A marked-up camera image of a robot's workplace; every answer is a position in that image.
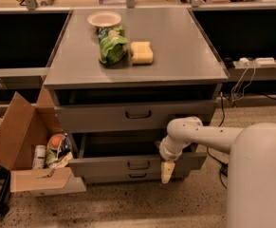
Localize grey drawer cabinet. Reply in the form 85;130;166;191
43;7;230;185

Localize white spray can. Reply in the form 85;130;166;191
32;145;46;169

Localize black power cable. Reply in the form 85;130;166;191
205;92;230;190

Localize white paper bowl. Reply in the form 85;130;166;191
87;11;121;28

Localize yellow sponge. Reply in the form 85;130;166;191
130;42;154;64

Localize green chip bag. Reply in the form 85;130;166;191
98;25;129;66

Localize orange snack package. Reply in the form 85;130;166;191
46;134;73;168

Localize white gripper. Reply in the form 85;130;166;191
155;136;184;184

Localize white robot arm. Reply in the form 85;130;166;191
159;117;276;228

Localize brown cardboard box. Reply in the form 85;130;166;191
0;88;85;197

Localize white power strip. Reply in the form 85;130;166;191
234;57;276;68

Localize grey bottom drawer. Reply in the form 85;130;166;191
83;173;191;184

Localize grey drawer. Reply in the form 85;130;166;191
55;101;215;133
68;132;208;179
83;173;191;184

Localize grey top drawer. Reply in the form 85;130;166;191
55;101;215;133

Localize black stand leg left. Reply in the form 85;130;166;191
0;172;10;217

